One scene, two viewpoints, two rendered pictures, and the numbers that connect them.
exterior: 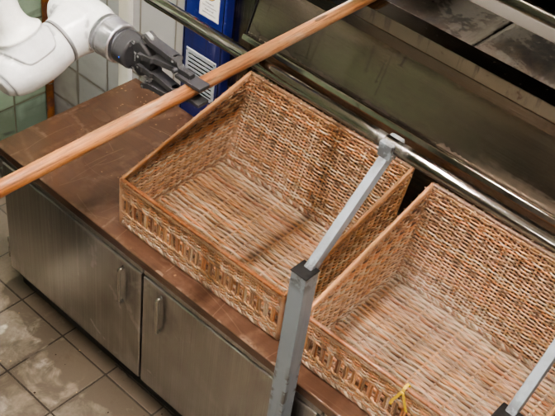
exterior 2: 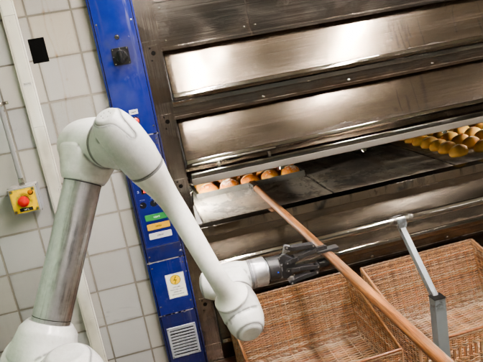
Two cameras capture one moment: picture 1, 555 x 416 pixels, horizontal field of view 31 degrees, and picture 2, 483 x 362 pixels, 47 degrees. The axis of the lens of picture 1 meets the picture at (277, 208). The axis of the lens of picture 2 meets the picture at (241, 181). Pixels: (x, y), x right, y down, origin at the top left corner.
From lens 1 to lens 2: 174 cm
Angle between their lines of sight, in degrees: 48
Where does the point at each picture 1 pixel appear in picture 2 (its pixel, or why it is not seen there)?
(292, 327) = (445, 337)
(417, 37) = (314, 204)
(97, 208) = not seen: outside the picture
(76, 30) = (246, 278)
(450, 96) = (340, 222)
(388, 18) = (294, 207)
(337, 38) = (265, 243)
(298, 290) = (443, 309)
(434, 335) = (426, 328)
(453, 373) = (456, 329)
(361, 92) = not seen: hidden behind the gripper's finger
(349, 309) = not seen: hidden behind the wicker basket
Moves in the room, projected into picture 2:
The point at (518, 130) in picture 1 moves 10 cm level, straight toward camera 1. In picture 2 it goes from (379, 210) to (397, 214)
